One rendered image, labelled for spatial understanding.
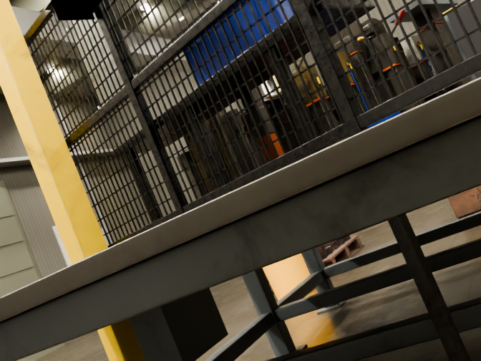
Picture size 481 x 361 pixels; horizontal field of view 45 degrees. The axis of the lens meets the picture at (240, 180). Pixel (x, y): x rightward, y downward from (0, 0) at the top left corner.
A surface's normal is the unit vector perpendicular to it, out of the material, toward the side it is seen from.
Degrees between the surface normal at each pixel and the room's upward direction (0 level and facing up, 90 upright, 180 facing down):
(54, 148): 90
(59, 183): 90
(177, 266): 90
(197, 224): 90
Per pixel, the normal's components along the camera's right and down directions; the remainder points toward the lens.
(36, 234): 0.82, -0.38
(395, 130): -0.42, 0.11
